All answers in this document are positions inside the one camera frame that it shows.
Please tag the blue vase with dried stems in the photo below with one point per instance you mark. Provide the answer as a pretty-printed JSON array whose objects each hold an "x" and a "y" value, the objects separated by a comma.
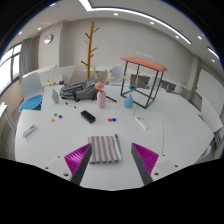
[{"x": 128, "y": 102}]

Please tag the yellow wooden coat rack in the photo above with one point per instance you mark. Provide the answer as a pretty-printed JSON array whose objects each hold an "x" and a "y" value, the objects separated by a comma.
[{"x": 89, "y": 50}]

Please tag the white chair blue cushion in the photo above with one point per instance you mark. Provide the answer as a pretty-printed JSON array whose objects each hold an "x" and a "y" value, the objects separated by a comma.
[{"x": 31, "y": 86}]

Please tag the white side table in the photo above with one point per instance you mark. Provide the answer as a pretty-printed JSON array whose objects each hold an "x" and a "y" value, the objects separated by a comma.
[{"x": 5, "y": 113}]

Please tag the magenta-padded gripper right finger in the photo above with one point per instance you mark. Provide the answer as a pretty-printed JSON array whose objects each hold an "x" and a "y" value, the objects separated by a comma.
[{"x": 146, "y": 158}]

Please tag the black marker pen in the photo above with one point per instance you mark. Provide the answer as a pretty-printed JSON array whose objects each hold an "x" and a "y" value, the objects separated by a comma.
[{"x": 70, "y": 105}]

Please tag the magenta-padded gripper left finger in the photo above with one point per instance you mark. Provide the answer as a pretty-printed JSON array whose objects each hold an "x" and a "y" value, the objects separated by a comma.
[{"x": 77, "y": 158}]

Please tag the white flat stick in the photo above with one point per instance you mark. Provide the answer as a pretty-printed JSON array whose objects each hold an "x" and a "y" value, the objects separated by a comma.
[{"x": 141, "y": 123}]

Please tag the black frame rack orange top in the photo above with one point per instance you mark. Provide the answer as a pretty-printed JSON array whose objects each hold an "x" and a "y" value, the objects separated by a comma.
[{"x": 145, "y": 62}]

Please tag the large window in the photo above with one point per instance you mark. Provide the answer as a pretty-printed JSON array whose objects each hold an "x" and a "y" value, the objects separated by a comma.
[{"x": 6, "y": 70}]

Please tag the grey curtain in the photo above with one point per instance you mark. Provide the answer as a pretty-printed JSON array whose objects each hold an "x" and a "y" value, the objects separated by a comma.
[{"x": 25, "y": 56}]

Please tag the red-capped white marker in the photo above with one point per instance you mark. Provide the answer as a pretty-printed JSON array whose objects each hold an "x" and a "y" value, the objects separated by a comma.
[{"x": 116, "y": 136}]

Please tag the white remote control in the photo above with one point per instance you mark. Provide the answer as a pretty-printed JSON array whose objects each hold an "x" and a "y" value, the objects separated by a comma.
[{"x": 29, "y": 130}]

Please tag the red round magnet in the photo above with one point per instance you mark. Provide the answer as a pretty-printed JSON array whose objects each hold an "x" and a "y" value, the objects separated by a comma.
[{"x": 109, "y": 119}]

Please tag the ceiling spot lights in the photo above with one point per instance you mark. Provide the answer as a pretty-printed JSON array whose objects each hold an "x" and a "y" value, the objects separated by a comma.
[{"x": 115, "y": 14}]

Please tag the green vase with dried stems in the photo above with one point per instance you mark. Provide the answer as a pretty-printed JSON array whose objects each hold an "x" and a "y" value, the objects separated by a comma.
[{"x": 55, "y": 96}]

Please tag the round wall clock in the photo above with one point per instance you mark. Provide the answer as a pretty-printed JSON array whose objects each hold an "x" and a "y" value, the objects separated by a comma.
[{"x": 48, "y": 39}]

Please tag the pink vase with flowers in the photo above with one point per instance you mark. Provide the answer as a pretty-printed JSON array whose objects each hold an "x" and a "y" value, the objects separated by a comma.
[{"x": 101, "y": 100}]

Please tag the black whiteboard eraser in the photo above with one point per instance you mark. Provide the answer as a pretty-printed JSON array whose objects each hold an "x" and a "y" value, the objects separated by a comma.
[{"x": 88, "y": 116}]

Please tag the grey striped towel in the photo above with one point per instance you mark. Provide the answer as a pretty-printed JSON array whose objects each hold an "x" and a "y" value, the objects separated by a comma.
[{"x": 104, "y": 149}]

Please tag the orange round magnet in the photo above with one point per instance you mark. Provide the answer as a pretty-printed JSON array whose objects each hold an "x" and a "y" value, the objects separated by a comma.
[{"x": 52, "y": 120}]

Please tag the ceiling light strip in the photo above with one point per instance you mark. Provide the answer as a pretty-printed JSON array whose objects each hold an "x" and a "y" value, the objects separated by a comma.
[{"x": 85, "y": 4}]

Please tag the grey backpack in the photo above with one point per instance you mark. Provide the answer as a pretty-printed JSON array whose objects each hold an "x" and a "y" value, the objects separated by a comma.
[{"x": 80, "y": 90}]

